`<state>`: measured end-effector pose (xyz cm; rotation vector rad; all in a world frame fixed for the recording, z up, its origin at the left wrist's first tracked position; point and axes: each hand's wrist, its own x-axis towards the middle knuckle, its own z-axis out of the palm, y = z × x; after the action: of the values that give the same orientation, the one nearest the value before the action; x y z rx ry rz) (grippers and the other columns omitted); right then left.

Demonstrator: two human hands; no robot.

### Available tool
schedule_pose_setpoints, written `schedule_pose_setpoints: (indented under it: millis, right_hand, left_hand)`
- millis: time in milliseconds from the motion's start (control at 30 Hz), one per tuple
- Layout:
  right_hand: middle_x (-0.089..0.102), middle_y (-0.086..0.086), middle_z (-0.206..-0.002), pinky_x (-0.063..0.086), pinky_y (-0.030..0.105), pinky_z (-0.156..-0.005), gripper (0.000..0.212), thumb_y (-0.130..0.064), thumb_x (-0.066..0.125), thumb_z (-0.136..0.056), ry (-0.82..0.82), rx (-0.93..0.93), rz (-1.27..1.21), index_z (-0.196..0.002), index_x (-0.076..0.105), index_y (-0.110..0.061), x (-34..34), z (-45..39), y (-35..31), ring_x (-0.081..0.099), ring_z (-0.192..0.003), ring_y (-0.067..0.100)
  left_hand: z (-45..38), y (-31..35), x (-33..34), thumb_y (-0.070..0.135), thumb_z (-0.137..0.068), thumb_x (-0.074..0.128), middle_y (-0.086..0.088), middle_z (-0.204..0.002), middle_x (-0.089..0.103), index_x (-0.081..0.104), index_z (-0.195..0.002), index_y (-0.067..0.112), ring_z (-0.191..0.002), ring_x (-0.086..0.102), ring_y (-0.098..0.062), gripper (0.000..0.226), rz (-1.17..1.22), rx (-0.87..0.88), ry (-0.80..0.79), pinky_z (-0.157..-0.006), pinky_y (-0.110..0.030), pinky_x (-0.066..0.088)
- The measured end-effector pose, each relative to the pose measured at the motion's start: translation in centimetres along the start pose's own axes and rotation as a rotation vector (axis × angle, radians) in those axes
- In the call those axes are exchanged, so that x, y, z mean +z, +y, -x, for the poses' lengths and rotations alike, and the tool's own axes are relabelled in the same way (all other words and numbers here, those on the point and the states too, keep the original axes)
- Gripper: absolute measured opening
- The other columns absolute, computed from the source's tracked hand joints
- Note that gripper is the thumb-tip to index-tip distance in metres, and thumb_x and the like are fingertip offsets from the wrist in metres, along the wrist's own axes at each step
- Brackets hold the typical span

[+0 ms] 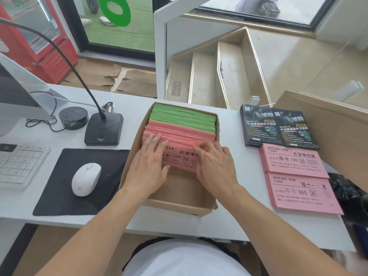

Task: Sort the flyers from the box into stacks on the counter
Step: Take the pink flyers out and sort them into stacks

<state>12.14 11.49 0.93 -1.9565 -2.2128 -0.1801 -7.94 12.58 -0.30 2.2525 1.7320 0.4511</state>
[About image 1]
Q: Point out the row of green flyers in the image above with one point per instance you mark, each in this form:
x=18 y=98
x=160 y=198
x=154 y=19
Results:
x=184 y=117

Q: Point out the black round puck device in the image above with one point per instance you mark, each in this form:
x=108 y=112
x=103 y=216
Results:
x=73 y=117

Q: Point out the black plastic bag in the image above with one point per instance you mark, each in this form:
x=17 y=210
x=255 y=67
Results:
x=349 y=198

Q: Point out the pink printed flyer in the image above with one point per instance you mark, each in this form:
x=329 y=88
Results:
x=181 y=160

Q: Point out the person's right thumb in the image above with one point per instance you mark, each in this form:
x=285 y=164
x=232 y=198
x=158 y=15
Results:
x=198 y=166

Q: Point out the brown cardboard floor sheets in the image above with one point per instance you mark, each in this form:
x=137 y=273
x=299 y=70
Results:
x=97 y=77

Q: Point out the person's left hand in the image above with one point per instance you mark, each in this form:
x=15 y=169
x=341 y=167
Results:
x=146 y=169

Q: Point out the small metal connector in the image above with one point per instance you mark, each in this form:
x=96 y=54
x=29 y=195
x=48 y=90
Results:
x=109 y=107

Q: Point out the beige staircase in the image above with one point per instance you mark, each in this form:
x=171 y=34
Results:
x=207 y=77

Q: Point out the person's right hand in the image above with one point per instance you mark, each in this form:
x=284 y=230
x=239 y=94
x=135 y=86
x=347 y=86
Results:
x=218 y=172

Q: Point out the brown cardboard box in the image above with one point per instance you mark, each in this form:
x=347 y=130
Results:
x=178 y=192

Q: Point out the row of pink flyers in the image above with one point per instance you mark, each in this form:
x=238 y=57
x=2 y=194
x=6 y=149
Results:
x=178 y=133

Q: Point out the black scooter wheel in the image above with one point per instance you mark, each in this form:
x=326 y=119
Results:
x=92 y=4

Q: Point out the white keyboard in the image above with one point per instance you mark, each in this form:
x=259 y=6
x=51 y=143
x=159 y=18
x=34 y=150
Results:
x=20 y=163

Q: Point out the person's right forearm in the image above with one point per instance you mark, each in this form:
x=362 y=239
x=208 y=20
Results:
x=273 y=232

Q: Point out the black gooseneck desk microphone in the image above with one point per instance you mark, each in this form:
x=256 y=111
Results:
x=104 y=129

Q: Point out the person's left forearm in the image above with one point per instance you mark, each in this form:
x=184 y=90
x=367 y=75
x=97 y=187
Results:
x=92 y=235

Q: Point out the red drinks cabinet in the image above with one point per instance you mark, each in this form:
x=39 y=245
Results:
x=31 y=34

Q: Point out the silver computer monitor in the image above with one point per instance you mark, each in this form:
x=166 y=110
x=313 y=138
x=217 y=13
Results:
x=17 y=91

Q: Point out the stack of black flyers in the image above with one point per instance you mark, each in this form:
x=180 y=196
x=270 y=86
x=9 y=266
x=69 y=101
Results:
x=299 y=132
x=257 y=126

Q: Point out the black framed glass door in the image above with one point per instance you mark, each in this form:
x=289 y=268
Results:
x=72 y=31

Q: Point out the black mouse pad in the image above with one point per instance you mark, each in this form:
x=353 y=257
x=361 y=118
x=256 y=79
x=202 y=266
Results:
x=57 y=192

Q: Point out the black framed window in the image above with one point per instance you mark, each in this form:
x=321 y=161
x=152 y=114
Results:
x=325 y=11

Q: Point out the person's left thumb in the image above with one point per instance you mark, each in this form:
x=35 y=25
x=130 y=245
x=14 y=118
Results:
x=166 y=169

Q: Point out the wooden counter panel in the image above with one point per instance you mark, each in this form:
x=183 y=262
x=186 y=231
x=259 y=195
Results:
x=330 y=126

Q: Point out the white framed glass balustrade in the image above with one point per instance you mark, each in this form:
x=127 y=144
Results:
x=159 y=54

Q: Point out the white computer mouse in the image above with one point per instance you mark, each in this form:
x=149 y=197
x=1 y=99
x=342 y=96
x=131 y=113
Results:
x=86 y=179

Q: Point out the stack of pink flyers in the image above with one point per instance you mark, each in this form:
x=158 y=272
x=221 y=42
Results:
x=302 y=195
x=293 y=160

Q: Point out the person's white shirt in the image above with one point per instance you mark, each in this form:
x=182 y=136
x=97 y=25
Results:
x=184 y=264

